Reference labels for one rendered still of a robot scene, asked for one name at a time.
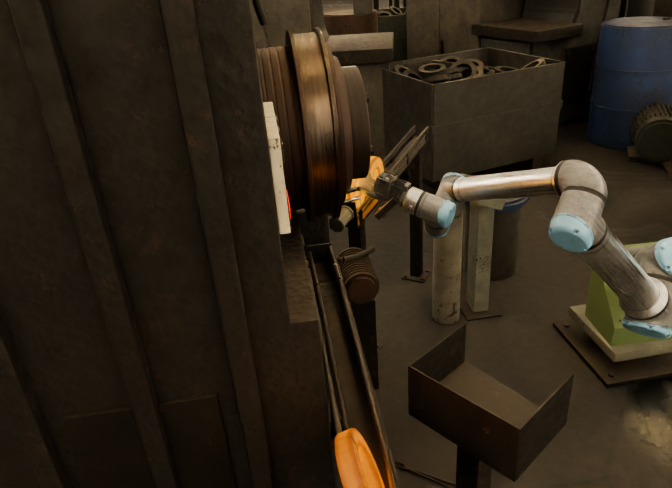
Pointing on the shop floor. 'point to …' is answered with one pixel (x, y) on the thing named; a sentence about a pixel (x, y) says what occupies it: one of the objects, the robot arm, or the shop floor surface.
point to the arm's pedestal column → (656, 369)
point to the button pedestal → (480, 261)
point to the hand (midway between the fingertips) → (354, 182)
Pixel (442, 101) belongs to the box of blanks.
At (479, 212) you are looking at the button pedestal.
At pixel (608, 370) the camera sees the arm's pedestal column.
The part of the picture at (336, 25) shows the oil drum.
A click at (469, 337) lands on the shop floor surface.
